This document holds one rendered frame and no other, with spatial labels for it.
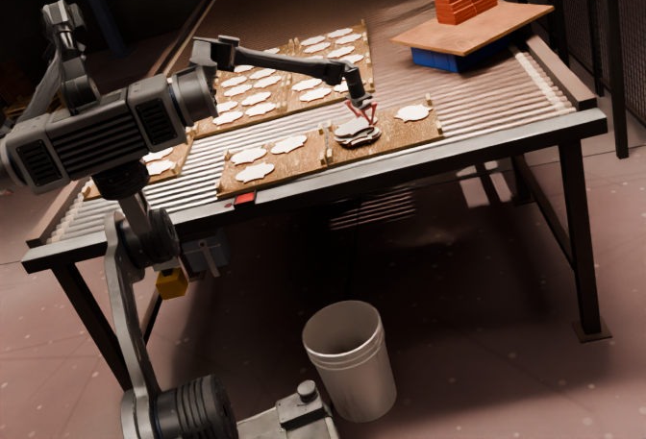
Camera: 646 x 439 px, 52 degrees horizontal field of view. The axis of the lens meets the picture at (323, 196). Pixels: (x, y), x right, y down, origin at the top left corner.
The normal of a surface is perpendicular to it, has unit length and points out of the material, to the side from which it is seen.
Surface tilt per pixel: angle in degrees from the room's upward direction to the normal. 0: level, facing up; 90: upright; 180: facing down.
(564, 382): 0
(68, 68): 44
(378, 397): 93
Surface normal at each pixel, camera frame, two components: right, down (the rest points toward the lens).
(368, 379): 0.37, 0.41
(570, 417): -0.28, -0.84
